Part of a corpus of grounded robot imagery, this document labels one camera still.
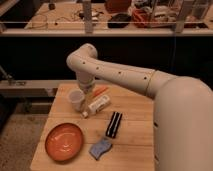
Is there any black bowl on bench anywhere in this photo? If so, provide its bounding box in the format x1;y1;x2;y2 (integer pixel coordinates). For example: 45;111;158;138
107;13;131;28

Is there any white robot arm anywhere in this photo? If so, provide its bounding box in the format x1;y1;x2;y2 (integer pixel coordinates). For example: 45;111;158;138
66;43;213;171

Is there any orange plate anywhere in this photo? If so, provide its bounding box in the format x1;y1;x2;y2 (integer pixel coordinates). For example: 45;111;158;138
45;123;84;162

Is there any black striped brush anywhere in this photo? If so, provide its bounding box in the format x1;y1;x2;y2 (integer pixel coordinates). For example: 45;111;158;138
105;112;122;138

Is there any white plastic bottle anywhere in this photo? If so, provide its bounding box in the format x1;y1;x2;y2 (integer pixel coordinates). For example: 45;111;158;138
82;95;111;118

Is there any translucent orange gripper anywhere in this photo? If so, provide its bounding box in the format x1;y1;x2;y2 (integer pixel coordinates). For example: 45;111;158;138
81;84;94;112

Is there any orange pepper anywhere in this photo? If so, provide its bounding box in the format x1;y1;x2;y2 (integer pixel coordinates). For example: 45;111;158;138
92;86;108;98

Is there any white ceramic cup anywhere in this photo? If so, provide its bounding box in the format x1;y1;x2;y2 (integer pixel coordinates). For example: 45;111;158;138
68;89;85;112

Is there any blue sponge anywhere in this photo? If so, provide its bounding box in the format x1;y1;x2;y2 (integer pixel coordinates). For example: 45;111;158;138
89;138;112;160

